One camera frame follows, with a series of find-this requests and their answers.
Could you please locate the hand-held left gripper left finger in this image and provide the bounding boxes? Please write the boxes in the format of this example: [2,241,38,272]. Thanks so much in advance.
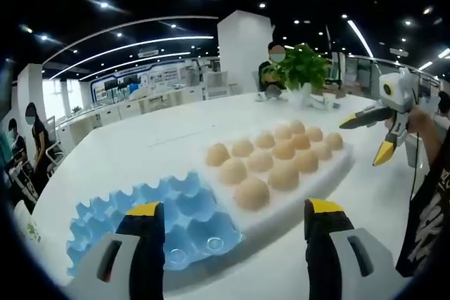
[68,200,165,300]

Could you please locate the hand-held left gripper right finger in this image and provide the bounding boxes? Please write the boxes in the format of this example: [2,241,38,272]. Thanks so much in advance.
[304,197,395,300]

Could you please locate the blue egg tray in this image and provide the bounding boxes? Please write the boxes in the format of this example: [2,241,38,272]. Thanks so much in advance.
[65,169,245,279]

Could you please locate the group of brown eggs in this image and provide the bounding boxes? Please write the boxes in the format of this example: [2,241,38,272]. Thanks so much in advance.
[205,119,345,212]

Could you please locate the white foam egg holder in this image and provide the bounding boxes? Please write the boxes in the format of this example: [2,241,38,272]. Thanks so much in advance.
[164,127,354,292]

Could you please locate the person's right hand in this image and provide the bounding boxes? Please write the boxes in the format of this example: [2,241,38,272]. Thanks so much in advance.
[409,108,437,136]

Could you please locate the small white items on table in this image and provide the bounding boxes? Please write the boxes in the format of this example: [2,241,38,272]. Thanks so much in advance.
[311,94,341,112]

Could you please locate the white plant pot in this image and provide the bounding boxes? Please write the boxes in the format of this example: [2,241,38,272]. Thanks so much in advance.
[297,84,318,111]

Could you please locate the green potted plant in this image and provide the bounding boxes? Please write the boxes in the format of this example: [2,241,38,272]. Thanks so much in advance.
[276,42,334,96]

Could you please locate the person's black printed shirt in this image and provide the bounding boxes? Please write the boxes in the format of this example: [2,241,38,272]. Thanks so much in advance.
[395,138,450,279]

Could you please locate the white bag with green print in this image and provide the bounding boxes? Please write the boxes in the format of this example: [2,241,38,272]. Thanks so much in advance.
[13,200,46,245]

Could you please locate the white table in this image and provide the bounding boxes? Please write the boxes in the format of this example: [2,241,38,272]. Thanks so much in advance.
[33,91,437,300]

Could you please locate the grey office chair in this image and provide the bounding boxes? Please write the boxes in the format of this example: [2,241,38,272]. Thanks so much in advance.
[44,137,67,174]

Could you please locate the white square pillar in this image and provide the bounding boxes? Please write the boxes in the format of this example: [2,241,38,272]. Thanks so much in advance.
[216,9,276,96]

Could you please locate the white office chair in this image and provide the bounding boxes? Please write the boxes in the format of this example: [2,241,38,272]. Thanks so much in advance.
[205,70,232,100]

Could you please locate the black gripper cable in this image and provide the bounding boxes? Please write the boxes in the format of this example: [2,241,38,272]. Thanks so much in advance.
[407,80,423,211]

